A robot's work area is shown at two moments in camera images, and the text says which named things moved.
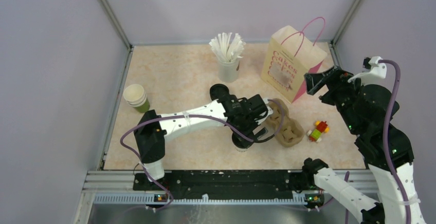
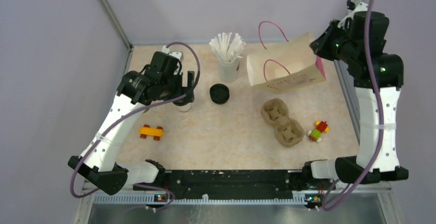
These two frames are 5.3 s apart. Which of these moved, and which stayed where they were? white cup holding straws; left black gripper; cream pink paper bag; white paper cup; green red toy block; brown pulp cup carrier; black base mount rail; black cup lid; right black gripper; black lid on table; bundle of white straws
Moved: cream pink paper bag; black cup lid; right black gripper; white paper cup; left black gripper
Stayed: white cup holding straws; black base mount rail; brown pulp cup carrier; bundle of white straws; green red toy block; black lid on table
